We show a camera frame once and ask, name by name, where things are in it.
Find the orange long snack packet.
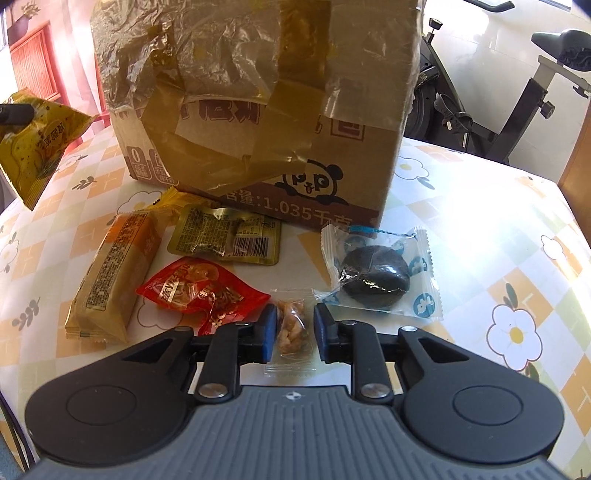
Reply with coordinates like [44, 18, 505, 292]
[65, 210, 155, 347]

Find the brown wooden board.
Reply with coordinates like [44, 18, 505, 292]
[558, 134, 591, 232]

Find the wall poster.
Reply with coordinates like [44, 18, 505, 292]
[0, 0, 109, 121]

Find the exercise bike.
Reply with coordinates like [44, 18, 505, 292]
[404, 0, 591, 167]

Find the gold foil snack packet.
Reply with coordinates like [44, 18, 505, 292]
[166, 203, 283, 267]

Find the red snack packet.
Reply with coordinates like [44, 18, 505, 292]
[136, 257, 271, 336]

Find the clear peanut packet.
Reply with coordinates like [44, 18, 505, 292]
[264, 287, 315, 376]

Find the yellow snack bag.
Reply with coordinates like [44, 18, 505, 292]
[0, 90, 99, 212]

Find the small yellow wrapped snack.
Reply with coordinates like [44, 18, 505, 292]
[150, 187, 220, 220]

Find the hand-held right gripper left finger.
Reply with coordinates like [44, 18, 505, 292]
[122, 305, 280, 402]

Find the clear packet with black cake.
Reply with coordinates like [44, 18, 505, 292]
[313, 224, 445, 324]

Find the checkered floral tablecloth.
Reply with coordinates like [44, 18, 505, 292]
[0, 111, 591, 462]

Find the taped cardboard box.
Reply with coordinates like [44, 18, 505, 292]
[90, 0, 428, 229]

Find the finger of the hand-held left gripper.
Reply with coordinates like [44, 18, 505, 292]
[0, 104, 35, 125]

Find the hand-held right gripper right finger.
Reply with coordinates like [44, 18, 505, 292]
[313, 302, 467, 402]

